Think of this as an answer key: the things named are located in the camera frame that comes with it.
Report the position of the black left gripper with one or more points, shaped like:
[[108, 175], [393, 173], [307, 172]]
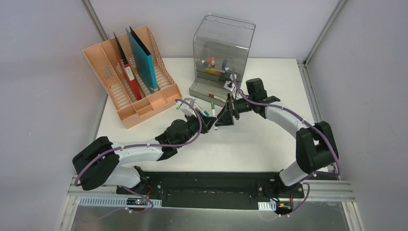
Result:
[[198, 122]]

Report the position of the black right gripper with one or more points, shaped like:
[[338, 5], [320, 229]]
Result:
[[225, 117]]

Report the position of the white marker green cap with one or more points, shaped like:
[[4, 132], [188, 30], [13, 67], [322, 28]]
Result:
[[214, 114]]

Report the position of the white marker dark red cap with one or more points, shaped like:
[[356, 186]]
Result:
[[217, 98]]

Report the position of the dark blue small bottle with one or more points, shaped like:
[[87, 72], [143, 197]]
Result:
[[223, 66]]

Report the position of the red orange small bottle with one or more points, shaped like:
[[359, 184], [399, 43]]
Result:
[[210, 59]]

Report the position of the smoked clear drawer box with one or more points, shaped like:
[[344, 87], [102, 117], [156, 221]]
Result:
[[221, 37]]

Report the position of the teal folder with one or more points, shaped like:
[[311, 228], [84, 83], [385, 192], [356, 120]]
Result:
[[143, 61]]

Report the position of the red folder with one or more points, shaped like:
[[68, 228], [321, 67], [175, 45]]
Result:
[[127, 70]]

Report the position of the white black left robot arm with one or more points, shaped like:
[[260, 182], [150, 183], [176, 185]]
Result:
[[105, 162]]

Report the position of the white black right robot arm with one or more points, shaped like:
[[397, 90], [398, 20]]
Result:
[[315, 145]]

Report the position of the peach plastic file organizer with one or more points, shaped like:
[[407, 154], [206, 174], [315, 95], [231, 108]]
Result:
[[114, 65]]

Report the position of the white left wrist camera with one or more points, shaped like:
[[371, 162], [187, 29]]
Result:
[[187, 107]]

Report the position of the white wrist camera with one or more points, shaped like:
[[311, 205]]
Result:
[[187, 107], [230, 86]]

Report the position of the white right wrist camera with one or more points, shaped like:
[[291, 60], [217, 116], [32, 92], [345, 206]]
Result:
[[230, 86]]

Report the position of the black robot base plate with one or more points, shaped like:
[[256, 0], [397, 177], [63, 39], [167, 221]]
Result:
[[215, 190]]

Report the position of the aluminium frame rail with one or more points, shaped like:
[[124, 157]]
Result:
[[106, 196]]

